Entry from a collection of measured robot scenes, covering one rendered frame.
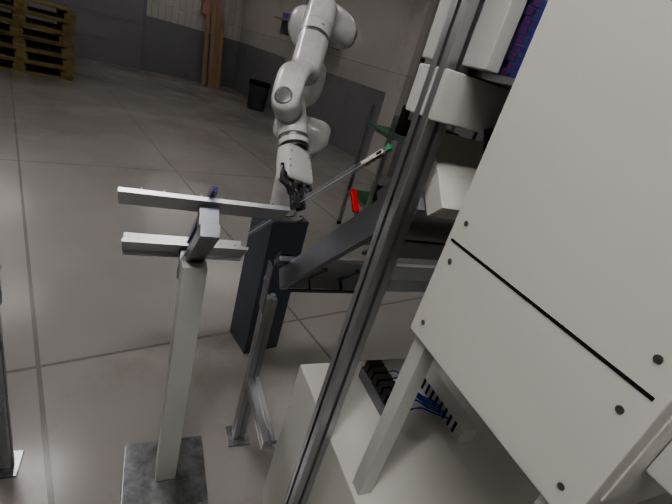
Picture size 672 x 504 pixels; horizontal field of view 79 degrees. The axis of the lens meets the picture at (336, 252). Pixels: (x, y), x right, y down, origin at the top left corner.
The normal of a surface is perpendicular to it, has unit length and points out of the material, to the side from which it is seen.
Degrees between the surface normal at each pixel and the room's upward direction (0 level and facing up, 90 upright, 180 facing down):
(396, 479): 0
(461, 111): 90
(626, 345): 90
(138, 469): 0
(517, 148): 90
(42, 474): 0
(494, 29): 90
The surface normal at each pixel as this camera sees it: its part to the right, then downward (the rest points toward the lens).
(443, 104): 0.35, 0.48
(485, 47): -0.90, -0.07
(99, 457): 0.26, -0.87
